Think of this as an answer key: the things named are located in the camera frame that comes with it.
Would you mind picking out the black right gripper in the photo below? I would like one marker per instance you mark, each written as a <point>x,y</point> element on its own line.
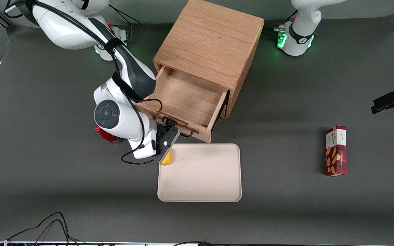
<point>161,134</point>

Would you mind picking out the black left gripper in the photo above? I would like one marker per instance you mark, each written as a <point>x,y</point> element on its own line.
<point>391,101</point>

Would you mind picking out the wooden drawer cabinet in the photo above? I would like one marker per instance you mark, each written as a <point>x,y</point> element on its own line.
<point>217,41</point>

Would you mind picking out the yellow lemon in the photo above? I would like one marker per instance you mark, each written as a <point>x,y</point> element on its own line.
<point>168,160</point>

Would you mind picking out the beige plastic tray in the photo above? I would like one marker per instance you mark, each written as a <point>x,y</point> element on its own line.
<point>204,177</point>

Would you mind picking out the red bottle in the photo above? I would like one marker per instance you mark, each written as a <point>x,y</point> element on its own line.
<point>109,138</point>

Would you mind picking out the red plaid shortbread box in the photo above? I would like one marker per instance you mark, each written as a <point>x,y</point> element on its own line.
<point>335,153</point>

